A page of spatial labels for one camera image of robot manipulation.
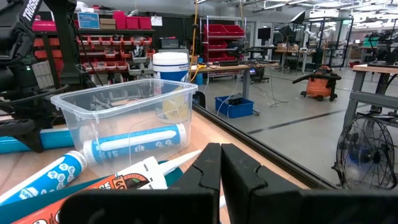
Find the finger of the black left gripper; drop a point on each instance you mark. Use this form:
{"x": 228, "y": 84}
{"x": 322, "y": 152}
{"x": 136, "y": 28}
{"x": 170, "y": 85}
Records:
{"x": 32, "y": 141}

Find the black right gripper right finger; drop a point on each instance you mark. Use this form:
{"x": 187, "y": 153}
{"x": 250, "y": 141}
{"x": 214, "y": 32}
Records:
{"x": 264, "y": 205}

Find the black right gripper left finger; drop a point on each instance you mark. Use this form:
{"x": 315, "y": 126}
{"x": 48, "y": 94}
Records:
{"x": 186, "y": 205}

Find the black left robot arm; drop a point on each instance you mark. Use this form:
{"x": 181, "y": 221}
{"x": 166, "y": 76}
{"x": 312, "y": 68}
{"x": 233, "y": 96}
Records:
{"x": 18, "y": 46}

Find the Lysol wipes canister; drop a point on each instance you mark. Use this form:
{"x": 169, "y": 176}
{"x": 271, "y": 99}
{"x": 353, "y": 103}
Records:
{"x": 170, "y": 67}

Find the blue plastic bin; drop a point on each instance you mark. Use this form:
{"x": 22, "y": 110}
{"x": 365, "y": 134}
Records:
{"x": 9, "y": 214}

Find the clear plastic container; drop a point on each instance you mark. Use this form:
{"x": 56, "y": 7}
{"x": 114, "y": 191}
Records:
{"x": 124, "y": 102}

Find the blue floor bin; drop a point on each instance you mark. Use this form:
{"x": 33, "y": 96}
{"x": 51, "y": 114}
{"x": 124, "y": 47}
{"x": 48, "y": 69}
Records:
{"x": 234, "y": 109}

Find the black floor fan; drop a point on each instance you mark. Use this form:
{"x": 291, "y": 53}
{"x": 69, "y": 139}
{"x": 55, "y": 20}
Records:
{"x": 363, "y": 155}

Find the rack with red bins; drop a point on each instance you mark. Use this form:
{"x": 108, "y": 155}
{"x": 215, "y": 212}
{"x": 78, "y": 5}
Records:
{"x": 105, "y": 43}

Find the blue sign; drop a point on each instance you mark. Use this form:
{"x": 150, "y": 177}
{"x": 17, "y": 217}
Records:
{"x": 88, "y": 20}

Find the orange shop vacuum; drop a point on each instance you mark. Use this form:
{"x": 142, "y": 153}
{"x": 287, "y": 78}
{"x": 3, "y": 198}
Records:
{"x": 318, "y": 87}

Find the wooden workbench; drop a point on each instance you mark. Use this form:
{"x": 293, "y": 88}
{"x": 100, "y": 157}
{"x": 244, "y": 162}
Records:
{"x": 236, "y": 66}

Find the grey-legged wooden table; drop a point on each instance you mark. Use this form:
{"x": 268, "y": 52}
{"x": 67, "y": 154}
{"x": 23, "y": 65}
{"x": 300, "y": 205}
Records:
{"x": 373, "y": 99}

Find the black monitor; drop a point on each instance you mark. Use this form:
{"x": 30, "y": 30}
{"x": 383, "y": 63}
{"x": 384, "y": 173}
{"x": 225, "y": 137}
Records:
{"x": 264, "y": 33}

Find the black photo softbox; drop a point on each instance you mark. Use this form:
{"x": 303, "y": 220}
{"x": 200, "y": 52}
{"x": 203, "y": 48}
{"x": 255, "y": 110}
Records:
{"x": 298, "y": 17}

